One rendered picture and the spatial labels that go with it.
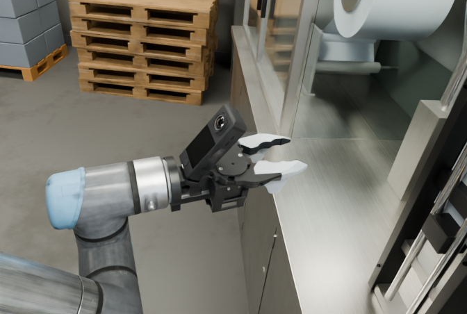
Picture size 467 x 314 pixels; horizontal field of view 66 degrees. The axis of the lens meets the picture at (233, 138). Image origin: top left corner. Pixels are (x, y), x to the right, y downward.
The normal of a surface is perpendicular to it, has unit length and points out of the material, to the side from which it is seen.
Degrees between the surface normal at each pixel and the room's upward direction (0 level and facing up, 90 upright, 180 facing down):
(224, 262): 0
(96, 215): 90
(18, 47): 90
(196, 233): 0
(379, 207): 0
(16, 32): 90
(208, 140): 58
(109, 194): 53
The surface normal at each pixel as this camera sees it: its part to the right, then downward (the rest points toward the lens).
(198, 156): -0.71, -0.27
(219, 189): 0.34, 0.66
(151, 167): 0.16, -0.66
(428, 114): -0.99, -0.02
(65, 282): 0.71, -0.70
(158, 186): 0.33, 0.01
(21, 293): 0.81, -0.25
